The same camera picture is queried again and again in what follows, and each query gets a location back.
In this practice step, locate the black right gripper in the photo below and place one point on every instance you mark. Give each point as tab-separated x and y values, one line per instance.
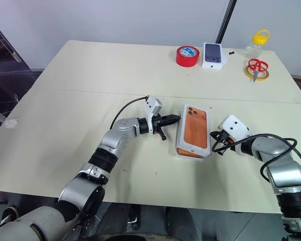
224	136

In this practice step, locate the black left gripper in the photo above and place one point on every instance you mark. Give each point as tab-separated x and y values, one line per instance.
156	124

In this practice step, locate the orange phone box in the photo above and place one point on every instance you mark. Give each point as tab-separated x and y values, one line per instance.
194	128

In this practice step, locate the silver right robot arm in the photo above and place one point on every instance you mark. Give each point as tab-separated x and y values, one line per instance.
281	160

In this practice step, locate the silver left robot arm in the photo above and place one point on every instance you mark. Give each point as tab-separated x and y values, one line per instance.
115	140

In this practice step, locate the white moulded box tray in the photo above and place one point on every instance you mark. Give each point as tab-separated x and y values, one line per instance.
177	140

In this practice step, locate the white box with blue phone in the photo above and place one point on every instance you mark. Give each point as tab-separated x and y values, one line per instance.
212	54

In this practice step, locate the red tape roll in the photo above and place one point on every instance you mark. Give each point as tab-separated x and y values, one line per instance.
184	59

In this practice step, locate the yellow tape roll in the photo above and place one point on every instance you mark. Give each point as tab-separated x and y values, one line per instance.
264	75

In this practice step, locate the clear jar with yellow lid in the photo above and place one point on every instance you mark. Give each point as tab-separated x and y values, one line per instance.
253	49

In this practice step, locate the black metal pole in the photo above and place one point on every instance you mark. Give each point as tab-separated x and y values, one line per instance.
224	22

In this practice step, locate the dark glass panel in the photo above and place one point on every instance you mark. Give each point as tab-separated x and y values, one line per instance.
7	75

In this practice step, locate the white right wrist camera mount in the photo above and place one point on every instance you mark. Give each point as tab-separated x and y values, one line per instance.
234	126

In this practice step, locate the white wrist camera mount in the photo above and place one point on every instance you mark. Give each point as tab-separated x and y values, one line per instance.
153	104
234	126

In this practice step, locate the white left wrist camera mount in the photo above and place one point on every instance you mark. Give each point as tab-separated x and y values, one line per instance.
153	104

